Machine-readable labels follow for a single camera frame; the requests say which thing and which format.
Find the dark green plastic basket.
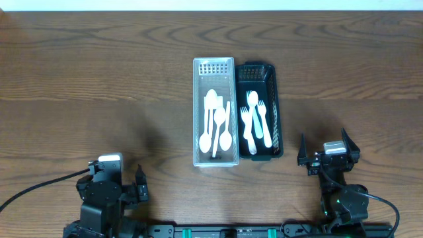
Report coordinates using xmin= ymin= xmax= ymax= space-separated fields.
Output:
xmin=235 ymin=61 xmax=284 ymax=161

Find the clear white plastic basket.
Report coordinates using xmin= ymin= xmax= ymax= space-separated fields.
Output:
xmin=192 ymin=57 xmax=240 ymax=167

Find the white plastic fork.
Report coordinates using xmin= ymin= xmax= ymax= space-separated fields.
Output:
xmin=240 ymin=106 xmax=257 ymax=155
xmin=258 ymin=100 xmax=272 ymax=148

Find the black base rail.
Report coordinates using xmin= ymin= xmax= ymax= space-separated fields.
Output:
xmin=147 ymin=220 xmax=394 ymax=238

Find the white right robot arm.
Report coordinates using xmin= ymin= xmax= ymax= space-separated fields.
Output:
xmin=297 ymin=129 xmax=369 ymax=235

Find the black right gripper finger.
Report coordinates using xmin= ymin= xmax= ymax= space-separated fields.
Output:
xmin=341 ymin=128 xmax=360 ymax=154
xmin=297 ymin=134 xmax=307 ymax=159

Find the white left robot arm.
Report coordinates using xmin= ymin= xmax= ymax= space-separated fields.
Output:
xmin=63 ymin=161 xmax=149 ymax=238

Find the white plastic spoon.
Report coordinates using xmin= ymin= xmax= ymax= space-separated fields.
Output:
xmin=212 ymin=106 xmax=225 ymax=158
xmin=204 ymin=89 xmax=217 ymax=137
xmin=219 ymin=101 xmax=232 ymax=151
xmin=240 ymin=91 xmax=263 ymax=142
xmin=199 ymin=97 xmax=211 ymax=153

